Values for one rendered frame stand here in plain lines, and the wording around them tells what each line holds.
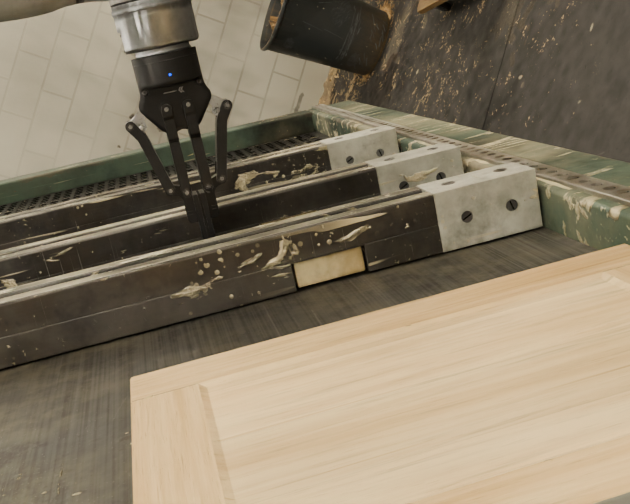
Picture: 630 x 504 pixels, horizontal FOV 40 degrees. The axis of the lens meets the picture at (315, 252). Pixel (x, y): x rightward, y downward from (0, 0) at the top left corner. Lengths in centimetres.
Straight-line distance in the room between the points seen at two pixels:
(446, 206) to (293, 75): 514
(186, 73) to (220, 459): 52
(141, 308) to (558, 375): 48
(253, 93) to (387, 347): 534
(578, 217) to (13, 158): 513
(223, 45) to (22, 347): 516
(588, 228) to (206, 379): 44
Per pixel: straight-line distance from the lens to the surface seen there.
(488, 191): 101
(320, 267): 97
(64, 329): 96
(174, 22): 99
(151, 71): 100
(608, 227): 92
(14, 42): 596
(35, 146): 588
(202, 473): 60
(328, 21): 503
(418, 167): 122
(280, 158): 148
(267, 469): 59
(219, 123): 103
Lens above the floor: 139
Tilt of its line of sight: 16 degrees down
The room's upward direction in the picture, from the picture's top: 74 degrees counter-clockwise
